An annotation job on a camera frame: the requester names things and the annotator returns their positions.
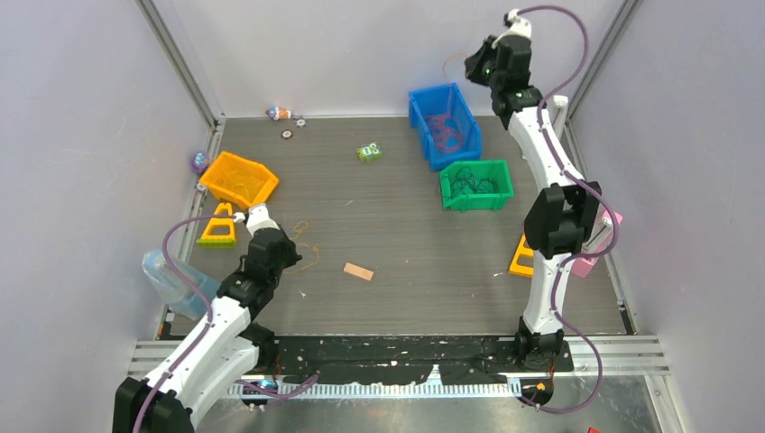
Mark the purple round toy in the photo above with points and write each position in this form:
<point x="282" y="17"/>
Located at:
<point x="200" y="162"/>

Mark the yellow triangle block left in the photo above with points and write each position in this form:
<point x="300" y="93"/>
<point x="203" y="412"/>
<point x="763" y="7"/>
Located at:
<point x="219" y="232"/>

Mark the white metronome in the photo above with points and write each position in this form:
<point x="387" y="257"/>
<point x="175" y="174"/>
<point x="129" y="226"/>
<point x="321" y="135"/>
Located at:
<point x="559" y="113"/>

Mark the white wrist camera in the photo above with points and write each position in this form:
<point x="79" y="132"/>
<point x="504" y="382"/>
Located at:
<point x="516" y="25"/>
<point x="258" y="218"/>

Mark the small wooden block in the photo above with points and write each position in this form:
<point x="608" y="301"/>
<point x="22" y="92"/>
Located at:
<point x="358" y="271"/>

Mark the blue plastic bin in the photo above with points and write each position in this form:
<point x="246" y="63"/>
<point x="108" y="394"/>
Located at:
<point x="445" y="126"/>

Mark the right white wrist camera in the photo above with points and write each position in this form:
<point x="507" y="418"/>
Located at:
<point x="516" y="25"/>

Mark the orange plastic bin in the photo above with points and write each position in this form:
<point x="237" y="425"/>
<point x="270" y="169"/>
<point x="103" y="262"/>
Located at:
<point x="240" y="181"/>

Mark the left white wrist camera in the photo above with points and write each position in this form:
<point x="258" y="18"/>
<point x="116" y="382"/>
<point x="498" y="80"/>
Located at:
<point x="258" y="218"/>

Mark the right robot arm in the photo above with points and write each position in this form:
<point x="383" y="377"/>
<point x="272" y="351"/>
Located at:
<point x="561" y="219"/>

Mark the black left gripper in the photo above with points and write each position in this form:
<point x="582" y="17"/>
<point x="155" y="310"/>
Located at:
<point x="291" y="256"/>

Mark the yellow triangle block right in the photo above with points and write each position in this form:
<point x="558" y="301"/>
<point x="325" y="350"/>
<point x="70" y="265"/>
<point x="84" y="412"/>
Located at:
<point x="521" y="263"/>

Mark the green plastic bin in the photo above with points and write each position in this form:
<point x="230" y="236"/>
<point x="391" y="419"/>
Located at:
<point x="475" y="185"/>

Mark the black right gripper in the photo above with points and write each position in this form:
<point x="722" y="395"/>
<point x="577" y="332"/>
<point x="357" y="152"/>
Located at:
<point x="472" y="63"/>

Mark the pink metronome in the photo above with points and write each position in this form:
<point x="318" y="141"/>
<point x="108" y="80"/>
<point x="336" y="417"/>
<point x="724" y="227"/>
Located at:
<point x="599" y="239"/>

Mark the yellow triangle block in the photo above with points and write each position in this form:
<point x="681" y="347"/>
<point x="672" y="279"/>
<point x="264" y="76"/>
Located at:
<point x="521" y="263"/>
<point x="219" y="232"/>

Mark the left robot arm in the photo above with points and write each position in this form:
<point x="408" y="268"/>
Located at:
<point x="176" y="395"/>

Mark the clear plastic bottle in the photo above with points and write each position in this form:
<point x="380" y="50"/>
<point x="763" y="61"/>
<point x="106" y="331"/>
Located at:
<point x="173" y="291"/>

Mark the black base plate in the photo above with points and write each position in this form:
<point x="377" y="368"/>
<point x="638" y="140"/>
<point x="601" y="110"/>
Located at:
<point x="401" y="360"/>

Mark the small clown figurine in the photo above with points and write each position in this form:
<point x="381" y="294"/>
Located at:
<point x="277" y="113"/>

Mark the green monster toy block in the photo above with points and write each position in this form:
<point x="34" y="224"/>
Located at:
<point x="370" y="152"/>

